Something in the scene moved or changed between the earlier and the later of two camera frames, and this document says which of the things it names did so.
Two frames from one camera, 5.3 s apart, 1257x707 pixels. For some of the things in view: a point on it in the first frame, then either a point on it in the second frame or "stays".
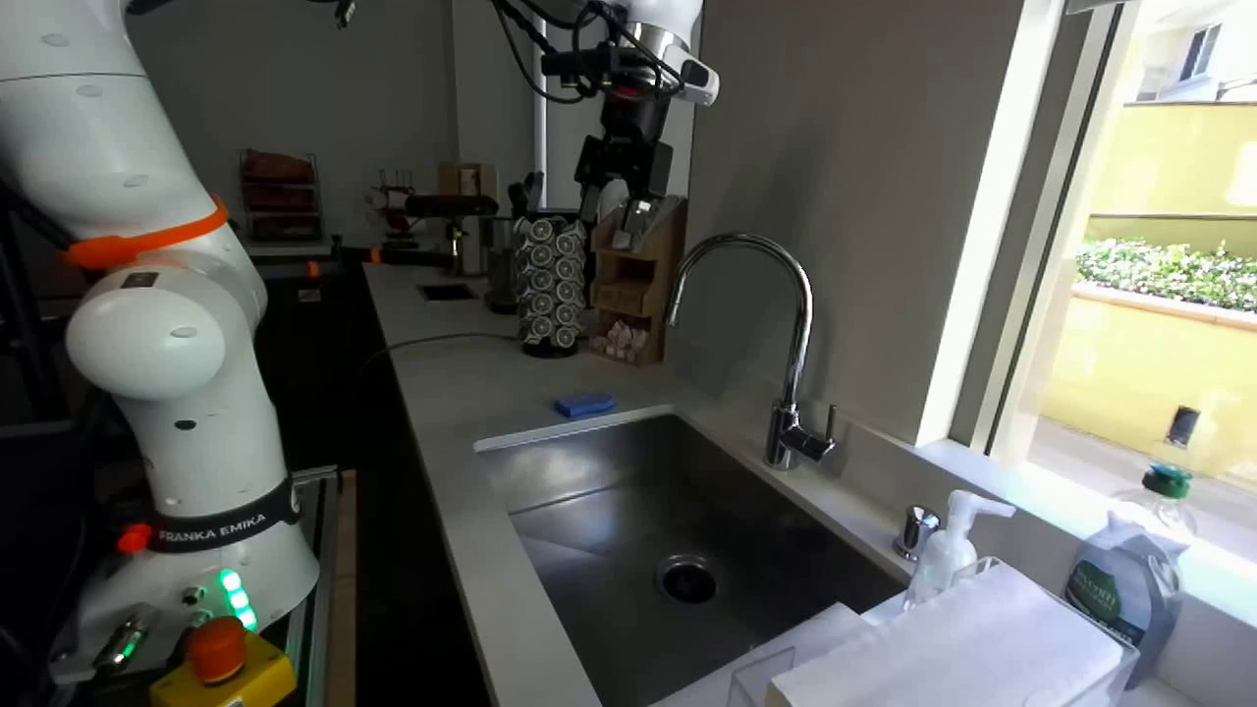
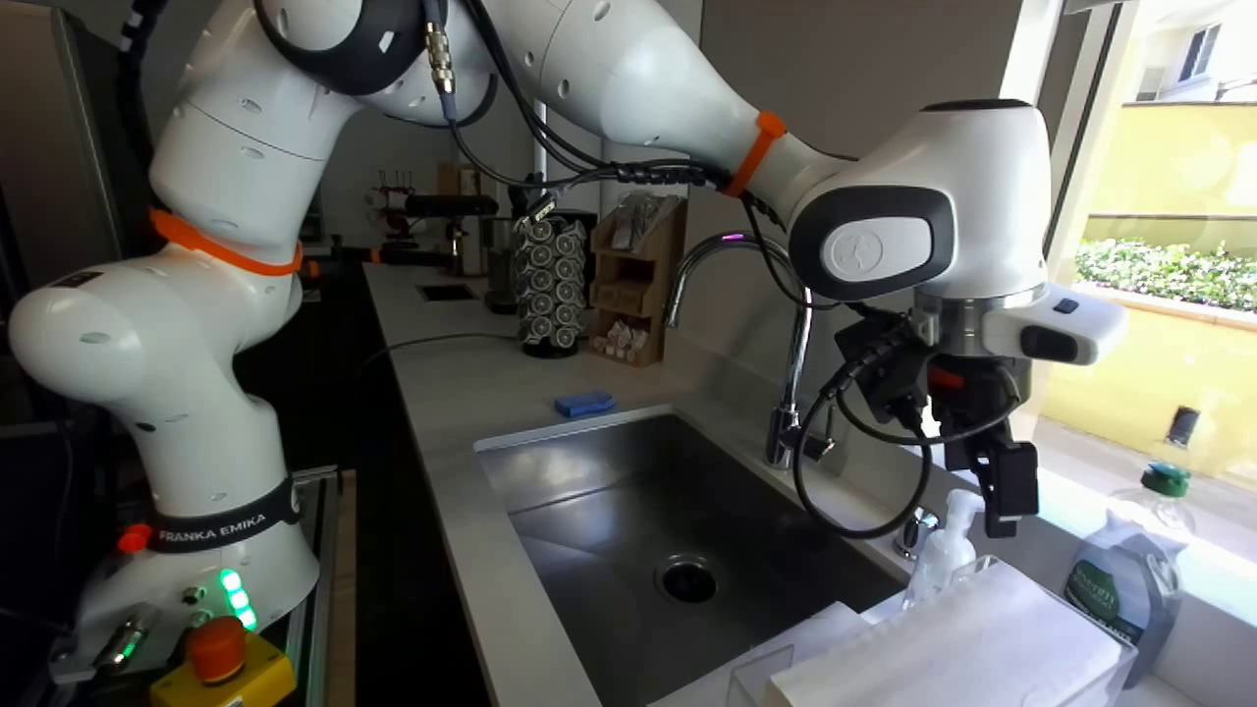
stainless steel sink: [666, 551] stays
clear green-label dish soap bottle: [1124, 582] stays
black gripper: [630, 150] to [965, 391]
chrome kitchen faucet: [794, 429] stays
